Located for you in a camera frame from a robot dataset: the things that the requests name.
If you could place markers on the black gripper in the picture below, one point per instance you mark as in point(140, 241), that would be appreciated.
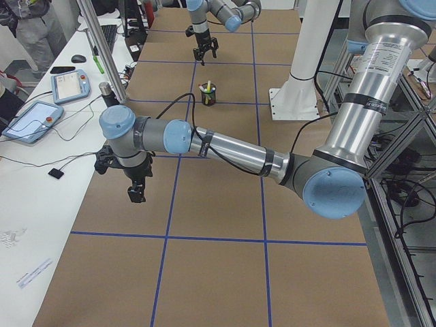
point(204, 37)
point(135, 174)

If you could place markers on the black mesh pen cup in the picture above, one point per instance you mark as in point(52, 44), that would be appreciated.
point(212, 95)

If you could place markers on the small black square pad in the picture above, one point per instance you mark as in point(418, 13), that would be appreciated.
point(56, 173)

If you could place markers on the black keyboard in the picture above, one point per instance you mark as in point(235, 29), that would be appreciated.
point(110, 33)

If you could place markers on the black steel water bottle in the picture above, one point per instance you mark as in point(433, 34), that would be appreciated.
point(108, 95)

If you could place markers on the green plastic tool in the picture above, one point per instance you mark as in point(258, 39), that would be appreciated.
point(98, 64)

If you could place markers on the far blue teach pendant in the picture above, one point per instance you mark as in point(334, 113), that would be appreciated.
point(70, 86)

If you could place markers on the blue teach pendant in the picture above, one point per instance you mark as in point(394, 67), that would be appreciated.
point(70, 86)
point(34, 122)

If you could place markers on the near blue teach pendant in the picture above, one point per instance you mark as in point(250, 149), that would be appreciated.
point(34, 122)

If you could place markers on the black computer mouse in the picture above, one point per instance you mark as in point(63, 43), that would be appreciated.
point(78, 58)

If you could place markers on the black smartphone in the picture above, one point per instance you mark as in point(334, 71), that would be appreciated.
point(62, 69)

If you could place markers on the person in grey clothes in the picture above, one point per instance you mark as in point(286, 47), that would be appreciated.
point(36, 26)

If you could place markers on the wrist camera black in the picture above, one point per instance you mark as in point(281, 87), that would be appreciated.
point(189, 31)
point(105, 158)

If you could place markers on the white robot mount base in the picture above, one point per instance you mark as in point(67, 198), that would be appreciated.
point(296, 100)

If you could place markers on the aluminium frame post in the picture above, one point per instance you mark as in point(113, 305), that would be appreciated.
point(90, 17)

